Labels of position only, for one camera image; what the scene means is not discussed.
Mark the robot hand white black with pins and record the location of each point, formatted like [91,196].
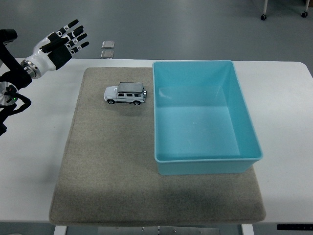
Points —
[42,57]

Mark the white toy car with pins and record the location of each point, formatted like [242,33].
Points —
[124,96]

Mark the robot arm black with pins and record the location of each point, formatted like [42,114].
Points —
[9,73]

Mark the blue plastic box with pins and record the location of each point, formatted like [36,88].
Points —
[203,117]

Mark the beige felt mat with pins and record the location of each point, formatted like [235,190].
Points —
[117,159]

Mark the white table leg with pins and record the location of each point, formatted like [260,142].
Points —
[60,230]
[247,230]

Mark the grey metal plate with screws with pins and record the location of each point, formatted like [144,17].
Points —
[159,230]

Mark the white cart leg with caster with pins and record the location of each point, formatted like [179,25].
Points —
[305,11]
[264,11]

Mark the black table control panel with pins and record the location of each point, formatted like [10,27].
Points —
[294,227]

